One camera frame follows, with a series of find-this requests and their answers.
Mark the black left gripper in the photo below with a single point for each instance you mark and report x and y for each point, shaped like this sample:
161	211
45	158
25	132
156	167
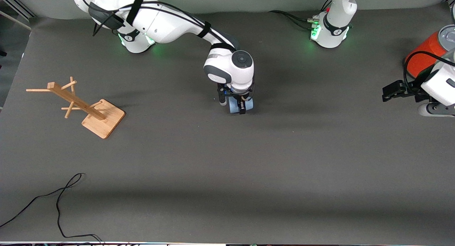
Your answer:
413	87

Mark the orange can with silver lid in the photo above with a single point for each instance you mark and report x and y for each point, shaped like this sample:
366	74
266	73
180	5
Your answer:
428	48

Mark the wooden mug tree stand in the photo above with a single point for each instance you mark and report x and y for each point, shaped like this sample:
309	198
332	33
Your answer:
99	119

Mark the light blue plastic cup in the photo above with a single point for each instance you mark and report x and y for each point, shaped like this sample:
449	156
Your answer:
234	105

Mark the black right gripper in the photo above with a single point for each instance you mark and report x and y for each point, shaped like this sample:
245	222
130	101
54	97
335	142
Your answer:
237	94

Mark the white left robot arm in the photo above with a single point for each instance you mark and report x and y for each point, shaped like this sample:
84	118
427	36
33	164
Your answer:
336	22

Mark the aluminium frame profile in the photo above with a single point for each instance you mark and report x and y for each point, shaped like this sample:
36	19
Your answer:
14	6

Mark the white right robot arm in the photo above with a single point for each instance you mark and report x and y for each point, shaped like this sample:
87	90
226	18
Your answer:
163	23

